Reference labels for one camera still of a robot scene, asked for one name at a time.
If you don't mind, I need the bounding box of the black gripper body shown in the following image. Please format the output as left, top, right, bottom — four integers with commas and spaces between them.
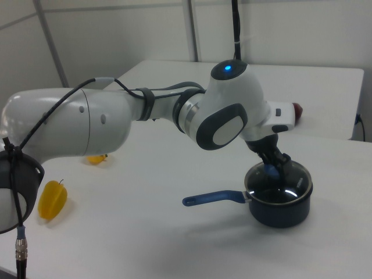
245, 133, 282, 160

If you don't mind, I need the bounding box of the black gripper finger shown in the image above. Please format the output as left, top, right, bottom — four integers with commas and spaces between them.
260, 153, 280, 178
276, 151, 292, 184

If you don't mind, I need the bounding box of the glass lid with blue knob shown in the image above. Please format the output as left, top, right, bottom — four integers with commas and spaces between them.
244, 160, 310, 201

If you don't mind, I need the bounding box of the red round button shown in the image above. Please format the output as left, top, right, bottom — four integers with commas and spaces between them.
292, 102, 304, 120

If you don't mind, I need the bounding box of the white side table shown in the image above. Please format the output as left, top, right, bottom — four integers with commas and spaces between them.
102, 59, 366, 141

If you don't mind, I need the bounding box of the yellow bell pepper green stem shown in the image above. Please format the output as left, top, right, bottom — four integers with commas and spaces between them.
86, 153, 109, 166

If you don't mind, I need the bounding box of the yellow ridged pepper half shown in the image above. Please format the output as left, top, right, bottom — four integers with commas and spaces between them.
38, 179, 69, 220

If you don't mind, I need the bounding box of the dark saucepan with blue handle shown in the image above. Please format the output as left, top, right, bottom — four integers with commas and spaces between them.
182, 160, 314, 228

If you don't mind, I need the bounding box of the black cable at table side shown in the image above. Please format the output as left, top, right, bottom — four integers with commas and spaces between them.
355, 113, 366, 141

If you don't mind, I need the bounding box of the black hanging cable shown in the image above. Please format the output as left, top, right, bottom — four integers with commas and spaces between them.
231, 0, 244, 61

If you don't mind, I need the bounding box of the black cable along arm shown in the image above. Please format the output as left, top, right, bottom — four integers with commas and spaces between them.
2, 76, 187, 279

